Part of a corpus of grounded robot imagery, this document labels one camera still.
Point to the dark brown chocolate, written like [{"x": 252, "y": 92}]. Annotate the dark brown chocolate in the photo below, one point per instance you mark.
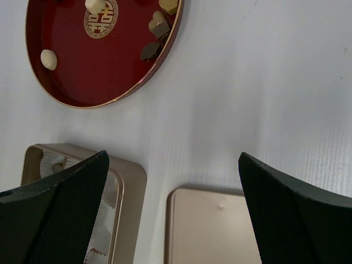
[{"x": 150, "y": 51}]

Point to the white heart chocolate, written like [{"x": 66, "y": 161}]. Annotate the white heart chocolate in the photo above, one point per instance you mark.
[{"x": 158, "y": 26}]

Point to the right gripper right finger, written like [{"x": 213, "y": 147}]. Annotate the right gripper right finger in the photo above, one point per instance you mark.
[{"x": 294, "y": 221}]

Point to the red round tray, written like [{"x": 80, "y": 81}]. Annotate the red round tray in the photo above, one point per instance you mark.
[{"x": 98, "y": 55}]

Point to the gold square tin box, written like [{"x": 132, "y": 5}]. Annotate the gold square tin box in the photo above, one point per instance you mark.
[{"x": 117, "y": 225}]

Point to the white oval chocolate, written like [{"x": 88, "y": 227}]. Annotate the white oval chocolate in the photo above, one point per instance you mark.
[{"x": 48, "y": 59}]

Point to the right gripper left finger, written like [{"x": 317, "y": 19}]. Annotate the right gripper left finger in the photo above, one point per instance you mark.
[{"x": 51, "y": 219}]

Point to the gold tin lid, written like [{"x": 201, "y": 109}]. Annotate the gold tin lid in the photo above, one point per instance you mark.
[{"x": 204, "y": 226}]

